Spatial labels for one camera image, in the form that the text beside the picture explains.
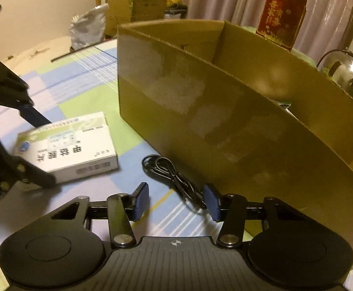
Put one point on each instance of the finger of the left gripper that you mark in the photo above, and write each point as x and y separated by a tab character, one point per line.
15	169
14	94

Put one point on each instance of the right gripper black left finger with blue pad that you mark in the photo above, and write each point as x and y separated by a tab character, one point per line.
122	209

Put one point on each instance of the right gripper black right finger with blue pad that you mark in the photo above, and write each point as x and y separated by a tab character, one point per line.
231	210

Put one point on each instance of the white green medicine box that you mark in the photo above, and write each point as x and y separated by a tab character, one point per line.
70	149

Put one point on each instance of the checked plastic tablecloth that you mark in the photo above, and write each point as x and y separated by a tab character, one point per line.
82	96

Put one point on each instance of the large open cardboard box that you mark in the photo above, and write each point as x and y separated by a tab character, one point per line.
231	108

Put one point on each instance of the white plastic bag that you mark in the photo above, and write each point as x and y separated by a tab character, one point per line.
89	28

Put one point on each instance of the small brown carton on chair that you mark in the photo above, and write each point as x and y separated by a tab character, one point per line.
126	11

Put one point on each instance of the steel electric kettle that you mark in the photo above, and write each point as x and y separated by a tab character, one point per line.
337	65

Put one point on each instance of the red gift box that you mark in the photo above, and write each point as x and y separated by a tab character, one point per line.
281	21

